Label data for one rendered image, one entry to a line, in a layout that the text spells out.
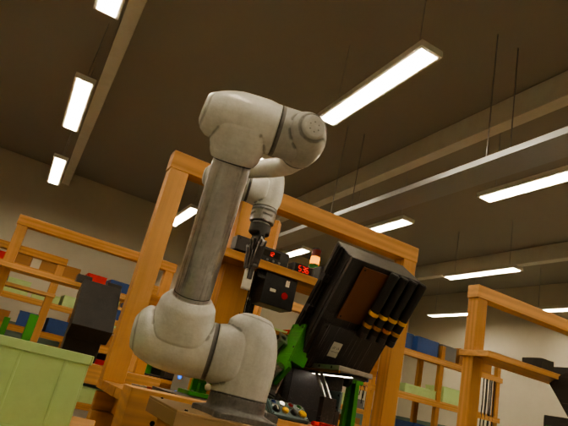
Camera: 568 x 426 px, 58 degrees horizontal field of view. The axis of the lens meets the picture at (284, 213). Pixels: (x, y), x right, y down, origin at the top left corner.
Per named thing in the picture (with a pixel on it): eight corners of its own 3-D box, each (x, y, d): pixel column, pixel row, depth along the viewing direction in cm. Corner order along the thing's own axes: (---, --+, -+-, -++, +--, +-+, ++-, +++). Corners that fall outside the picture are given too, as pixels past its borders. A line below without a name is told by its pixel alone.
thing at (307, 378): (336, 428, 229) (349, 350, 240) (276, 414, 218) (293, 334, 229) (315, 422, 245) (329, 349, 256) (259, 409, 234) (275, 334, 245)
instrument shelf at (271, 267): (379, 308, 264) (380, 300, 265) (218, 253, 230) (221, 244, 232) (351, 309, 285) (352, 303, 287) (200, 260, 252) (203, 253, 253)
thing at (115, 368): (391, 443, 264) (416, 263, 297) (101, 379, 209) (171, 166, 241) (381, 439, 272) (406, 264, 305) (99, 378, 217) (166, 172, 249)
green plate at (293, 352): (300, 380, 207) (320, 333, 217) (284, 370, 205) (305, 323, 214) (286, 378, 217) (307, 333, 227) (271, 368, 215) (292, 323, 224)
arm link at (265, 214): (259, 202, 179) (254, 217, 177) (281, 210, 183) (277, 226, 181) (248, 207, 187) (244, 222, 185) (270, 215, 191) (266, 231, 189)
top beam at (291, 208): (417, 263, 297) (419, 248, 300) (170, 166, 241) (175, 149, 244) (406, 264, 305) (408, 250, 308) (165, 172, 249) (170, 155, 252)
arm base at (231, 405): (291, 434, 135) (296, 412, 137) (215, 417, 126) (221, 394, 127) (258, 422, 150) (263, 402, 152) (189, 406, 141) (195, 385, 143)
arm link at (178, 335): (200, 392, 134) (117, 372, 131) (204, 364, 150) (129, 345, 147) (292, 104, 124) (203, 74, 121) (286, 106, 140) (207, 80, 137)
